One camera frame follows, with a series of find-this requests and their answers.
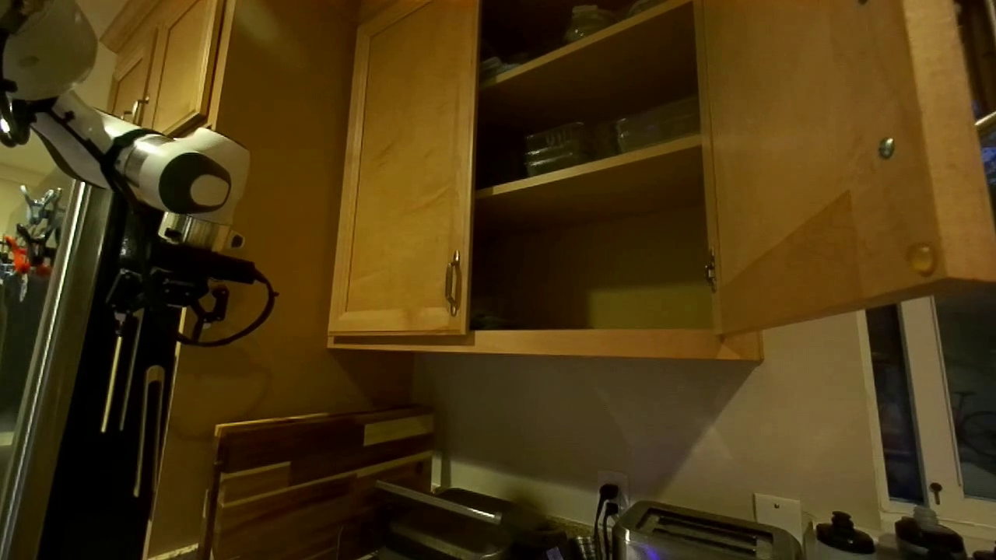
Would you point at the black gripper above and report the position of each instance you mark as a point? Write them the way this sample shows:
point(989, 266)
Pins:
point(165, 296)

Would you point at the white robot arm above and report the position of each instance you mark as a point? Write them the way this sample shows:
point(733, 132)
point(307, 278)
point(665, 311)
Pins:
point(165, 171)

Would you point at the plain wooden cupboard door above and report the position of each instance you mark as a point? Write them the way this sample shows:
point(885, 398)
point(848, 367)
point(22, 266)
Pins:
point(405, 177)

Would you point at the wooden cupboard door with bumper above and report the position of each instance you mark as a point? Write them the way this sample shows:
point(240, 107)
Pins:
point(810, 156)

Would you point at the tall wooden side panel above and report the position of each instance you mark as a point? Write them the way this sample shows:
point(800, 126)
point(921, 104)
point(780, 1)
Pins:
point(282, 208)

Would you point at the stainless steel refrigerator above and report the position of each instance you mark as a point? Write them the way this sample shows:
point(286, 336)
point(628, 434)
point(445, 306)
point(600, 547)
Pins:
point(33, 416)

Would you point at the dark striped wooden cutting board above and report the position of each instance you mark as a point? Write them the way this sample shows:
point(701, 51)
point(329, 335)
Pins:
point(312, 477)

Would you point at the stainless steel toaster oven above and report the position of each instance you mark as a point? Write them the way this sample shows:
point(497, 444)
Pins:
point(445, 525)

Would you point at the stack of glass dishes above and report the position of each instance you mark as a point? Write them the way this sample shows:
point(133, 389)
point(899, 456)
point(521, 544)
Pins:
point(559, 147)
point(647, 126)

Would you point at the clear glassware group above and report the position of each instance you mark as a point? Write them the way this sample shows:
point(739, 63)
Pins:
point(612, 21)

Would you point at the metal door hinge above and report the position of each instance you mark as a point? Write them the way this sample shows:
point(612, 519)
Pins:
point(709, 276)

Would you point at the silver two-slot toaster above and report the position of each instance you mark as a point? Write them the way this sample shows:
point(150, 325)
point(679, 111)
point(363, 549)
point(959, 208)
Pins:
point(703, 533)

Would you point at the grey bottle black cap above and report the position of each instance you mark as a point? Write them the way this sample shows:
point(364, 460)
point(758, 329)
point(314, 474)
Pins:
point(841, 539)

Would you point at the white framed window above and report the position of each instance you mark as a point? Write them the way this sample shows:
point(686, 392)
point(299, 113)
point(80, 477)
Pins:
point(935, 416)

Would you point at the dark bottle black cap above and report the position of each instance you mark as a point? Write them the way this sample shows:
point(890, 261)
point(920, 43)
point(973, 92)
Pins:
point(930, 535)

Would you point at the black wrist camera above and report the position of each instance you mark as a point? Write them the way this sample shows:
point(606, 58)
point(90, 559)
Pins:
point(211, 268)

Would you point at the small wooden wall cupboard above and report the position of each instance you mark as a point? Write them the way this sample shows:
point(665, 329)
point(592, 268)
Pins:
point(175, 63)

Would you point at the wooden wall cupboard with shelves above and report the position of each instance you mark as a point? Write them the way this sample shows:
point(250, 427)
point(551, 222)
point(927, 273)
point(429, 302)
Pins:
point(580, 345)

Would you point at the white wall outlet plate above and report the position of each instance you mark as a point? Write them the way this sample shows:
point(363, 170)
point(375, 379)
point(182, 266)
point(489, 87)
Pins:
point(780, 515)

